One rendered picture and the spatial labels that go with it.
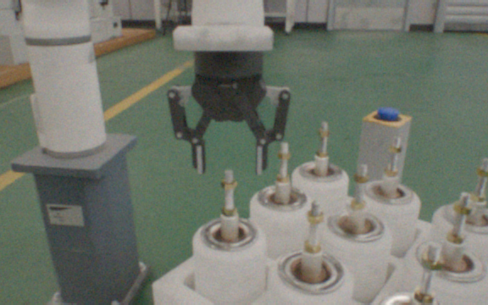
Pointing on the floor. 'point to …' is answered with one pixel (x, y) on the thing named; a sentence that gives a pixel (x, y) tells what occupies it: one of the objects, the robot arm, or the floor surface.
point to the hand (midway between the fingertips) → (230, 162)
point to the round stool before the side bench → (180, 18)
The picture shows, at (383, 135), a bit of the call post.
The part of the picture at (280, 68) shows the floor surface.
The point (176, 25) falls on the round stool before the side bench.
